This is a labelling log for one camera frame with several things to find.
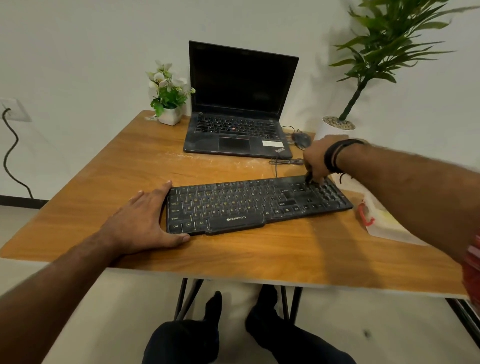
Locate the person's left hand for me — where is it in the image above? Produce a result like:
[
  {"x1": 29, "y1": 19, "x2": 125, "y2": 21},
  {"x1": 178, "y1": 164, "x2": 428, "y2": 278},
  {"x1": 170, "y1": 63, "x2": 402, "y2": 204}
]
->
[{"x1": 98, "y1": 180, "x2": 191, "y2": 256}]

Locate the person's right hand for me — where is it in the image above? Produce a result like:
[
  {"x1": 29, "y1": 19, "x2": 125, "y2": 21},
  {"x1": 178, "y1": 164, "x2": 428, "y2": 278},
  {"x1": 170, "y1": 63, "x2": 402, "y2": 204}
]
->
[{"x1": 302, "y1": 134, "x2": 350, "y2": 185}]

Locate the black keyboard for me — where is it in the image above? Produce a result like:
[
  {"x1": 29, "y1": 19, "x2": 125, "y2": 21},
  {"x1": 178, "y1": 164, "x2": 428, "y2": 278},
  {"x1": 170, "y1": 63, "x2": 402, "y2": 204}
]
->
[{"x1": 166, "y1": 174, "x2": 354, "y2": 236}]

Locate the clear plastic container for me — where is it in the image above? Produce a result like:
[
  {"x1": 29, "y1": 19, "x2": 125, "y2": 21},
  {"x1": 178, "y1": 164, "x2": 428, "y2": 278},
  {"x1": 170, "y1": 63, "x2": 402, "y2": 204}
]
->
[{"x1": 356, "y1": 191, "x2": 430, "y2": 247}]

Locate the person's right forearm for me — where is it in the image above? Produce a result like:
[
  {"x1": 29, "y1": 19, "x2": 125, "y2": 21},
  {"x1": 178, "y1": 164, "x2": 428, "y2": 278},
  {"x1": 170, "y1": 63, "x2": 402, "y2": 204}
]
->
[{"x1": 335, "y1": 143, "x2": 480, "y2": 265}]

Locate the person's left forearm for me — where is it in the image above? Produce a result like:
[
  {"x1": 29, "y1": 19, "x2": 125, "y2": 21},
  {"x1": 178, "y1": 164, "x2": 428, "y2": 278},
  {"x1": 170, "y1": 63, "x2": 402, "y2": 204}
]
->
[{"x1": 0, "y1": 232, "x2": 121, "y2": 364}]

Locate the person's left leg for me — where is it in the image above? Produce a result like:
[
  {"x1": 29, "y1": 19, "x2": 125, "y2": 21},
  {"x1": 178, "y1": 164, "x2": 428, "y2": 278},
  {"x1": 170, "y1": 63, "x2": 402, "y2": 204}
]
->
[{"x1": 141, "y1": 290, "x2": 223, "y2": 364}]

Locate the person's leg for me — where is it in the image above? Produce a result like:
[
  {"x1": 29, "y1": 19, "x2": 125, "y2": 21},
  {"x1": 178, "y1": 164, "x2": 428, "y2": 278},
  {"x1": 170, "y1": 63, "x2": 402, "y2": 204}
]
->
[
  {"x1": 141, "y1": 290, "x2": 223, "y2": 364},
  {"x1": 244, "y1": 284, "x2": 357, "y2": 364}
]

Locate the person's right leg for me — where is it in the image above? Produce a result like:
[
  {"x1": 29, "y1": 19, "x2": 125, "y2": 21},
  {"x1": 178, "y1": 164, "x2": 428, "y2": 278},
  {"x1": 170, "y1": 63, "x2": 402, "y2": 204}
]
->
[{"x1": 244, "y1": 284, "x2": 357, "y2": 364}]

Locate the black wristband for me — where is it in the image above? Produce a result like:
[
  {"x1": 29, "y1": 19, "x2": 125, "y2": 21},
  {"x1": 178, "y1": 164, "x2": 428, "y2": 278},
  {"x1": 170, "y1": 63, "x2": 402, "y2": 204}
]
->
[{"x1": 323, "y1": 138, "x2": 367, "y2": 185}]

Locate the black computer mouse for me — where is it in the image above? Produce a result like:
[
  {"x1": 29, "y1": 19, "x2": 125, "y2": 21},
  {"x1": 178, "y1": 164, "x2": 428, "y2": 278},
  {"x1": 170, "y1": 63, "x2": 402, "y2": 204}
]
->
[{"x1": 291, "y1": 131, "x2": 313, "y2": 150}]

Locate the tall green plant white pot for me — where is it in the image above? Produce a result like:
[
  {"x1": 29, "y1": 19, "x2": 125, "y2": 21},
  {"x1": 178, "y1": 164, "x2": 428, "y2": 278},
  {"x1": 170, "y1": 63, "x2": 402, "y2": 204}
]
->
[{"x1": 314, "y1": 0, "x2": 480, "y2": 142}]

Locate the black laptop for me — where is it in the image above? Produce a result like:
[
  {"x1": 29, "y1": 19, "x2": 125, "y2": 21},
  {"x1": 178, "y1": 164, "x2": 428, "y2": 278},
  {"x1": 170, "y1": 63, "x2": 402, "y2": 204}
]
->
[{"x1": 182, "y1": 40, "x2": 300, "y2": 160}]

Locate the black skirting board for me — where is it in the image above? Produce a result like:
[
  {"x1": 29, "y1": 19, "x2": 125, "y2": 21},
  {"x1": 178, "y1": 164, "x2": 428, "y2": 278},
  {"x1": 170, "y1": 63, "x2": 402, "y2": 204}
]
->
[{"x1": 0, "y1": 194, "x2": 50, "y2": 210}]

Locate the small white flower pot plant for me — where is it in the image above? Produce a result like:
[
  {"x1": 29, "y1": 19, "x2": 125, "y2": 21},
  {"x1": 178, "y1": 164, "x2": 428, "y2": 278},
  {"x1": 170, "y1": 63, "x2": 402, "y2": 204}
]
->
[{"x1": 146, "y1": 60, "x2": 197, "y2": 127}]

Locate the red right sleeve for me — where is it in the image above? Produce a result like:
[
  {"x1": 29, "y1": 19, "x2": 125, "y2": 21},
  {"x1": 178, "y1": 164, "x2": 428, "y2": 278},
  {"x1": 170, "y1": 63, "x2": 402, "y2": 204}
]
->
[{"x1": 461, "y1": 234, "x2": 480, "y2": 308}]

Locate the black metal table frame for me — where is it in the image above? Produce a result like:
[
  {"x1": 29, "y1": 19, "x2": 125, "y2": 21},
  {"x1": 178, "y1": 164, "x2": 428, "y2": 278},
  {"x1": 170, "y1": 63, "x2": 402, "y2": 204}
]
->
[{"x1": 173, "y1": 278, "x2": 304, "y2": 325}]

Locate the black power cable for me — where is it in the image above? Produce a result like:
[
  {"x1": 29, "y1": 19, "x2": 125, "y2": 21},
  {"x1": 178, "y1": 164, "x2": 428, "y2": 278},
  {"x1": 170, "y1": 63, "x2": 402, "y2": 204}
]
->
[{"x1": 1, "y1": 107, "x2": 35, "y2": 200}]

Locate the white wall socket panel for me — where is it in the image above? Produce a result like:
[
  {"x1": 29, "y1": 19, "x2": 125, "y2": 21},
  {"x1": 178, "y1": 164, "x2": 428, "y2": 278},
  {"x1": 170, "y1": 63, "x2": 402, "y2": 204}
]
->
[{"x1": 0, "y1": 97, "x2": 32, "y2": 123}]

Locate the black window frame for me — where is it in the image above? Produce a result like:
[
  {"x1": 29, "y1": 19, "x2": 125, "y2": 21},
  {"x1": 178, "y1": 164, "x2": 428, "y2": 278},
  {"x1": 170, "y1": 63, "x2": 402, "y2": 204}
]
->
[{"x1": 445, "y1": 298, "x2": 480, "y2": 338}]

